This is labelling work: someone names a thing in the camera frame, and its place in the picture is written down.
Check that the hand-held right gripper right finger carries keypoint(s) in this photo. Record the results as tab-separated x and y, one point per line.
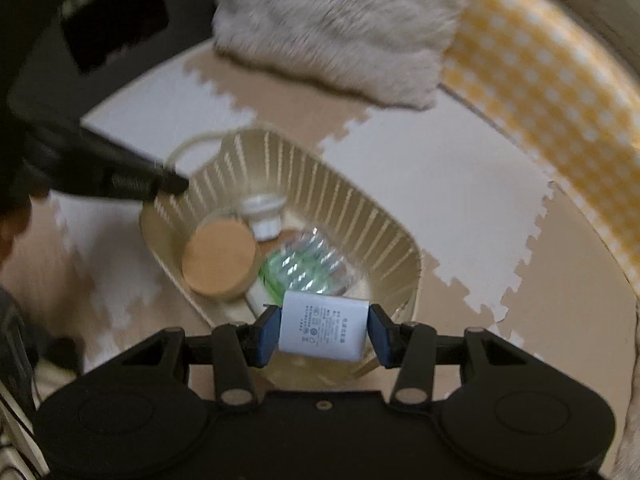
378	337

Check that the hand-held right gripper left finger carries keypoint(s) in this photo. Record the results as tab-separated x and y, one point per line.
267	335

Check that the clear plastic bottle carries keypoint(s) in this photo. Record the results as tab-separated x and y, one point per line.
310	260

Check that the yellow checkered cushion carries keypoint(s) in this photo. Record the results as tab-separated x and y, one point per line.
550	85

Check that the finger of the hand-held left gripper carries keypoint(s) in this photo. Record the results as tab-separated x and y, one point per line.
110	170

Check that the round cork coaster elephant print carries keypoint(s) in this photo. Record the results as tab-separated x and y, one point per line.
217	260

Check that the small pale round container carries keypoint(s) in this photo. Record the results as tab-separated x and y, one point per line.
260	207

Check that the white power adapter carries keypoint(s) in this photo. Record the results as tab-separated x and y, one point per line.
322	327

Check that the cream plastic lattice basket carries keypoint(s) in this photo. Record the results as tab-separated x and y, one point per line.
350	210

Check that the fluffy cream pillow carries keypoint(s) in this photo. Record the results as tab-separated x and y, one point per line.
340	25

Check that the beige foam puzzle mat tile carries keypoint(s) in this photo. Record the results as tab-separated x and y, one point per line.
560	285
280	95
65	270

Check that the black storage box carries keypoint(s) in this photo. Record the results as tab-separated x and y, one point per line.
115	25

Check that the person's left hand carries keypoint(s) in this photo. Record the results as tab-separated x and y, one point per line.
11	232

